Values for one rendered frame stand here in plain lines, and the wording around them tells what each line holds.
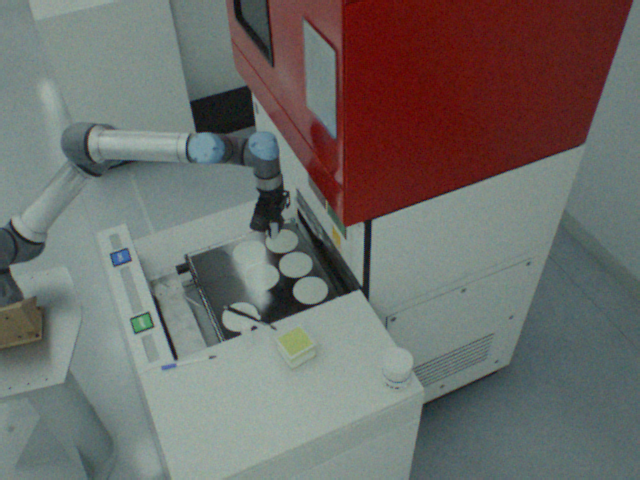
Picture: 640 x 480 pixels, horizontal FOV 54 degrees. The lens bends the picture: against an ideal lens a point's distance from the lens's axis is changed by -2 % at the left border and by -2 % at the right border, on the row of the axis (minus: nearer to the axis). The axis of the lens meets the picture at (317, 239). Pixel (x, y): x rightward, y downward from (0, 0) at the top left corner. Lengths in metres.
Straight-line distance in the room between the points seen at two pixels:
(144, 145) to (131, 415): 1.41
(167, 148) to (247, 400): 0.64
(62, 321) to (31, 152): 2.24
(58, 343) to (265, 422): 0.73
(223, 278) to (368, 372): 0.55
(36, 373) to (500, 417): 1.72
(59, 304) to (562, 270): 2.24
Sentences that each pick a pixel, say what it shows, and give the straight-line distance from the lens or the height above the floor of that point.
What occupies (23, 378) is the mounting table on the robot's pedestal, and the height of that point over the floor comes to 0.82.
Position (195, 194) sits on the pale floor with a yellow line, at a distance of 3.52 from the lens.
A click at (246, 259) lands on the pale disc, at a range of 1.93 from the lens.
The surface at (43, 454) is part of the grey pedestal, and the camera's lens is 2.73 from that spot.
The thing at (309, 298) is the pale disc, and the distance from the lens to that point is 1.81.
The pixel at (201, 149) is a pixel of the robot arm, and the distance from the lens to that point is 1.55.
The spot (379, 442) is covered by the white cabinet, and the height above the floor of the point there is 0.79.
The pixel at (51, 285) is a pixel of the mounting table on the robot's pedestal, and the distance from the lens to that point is 2.15.
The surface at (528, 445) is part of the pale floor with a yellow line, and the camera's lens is 2.67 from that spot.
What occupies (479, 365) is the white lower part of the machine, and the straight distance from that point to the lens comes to 2.57.
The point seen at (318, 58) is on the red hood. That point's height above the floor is 1.63.
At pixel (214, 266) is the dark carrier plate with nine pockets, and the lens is 1.93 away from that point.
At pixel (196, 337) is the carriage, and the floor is 0.88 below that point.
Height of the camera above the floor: 2.33
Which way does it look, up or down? 47 degrees down
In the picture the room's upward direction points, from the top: 3 degrees counter-clockwise
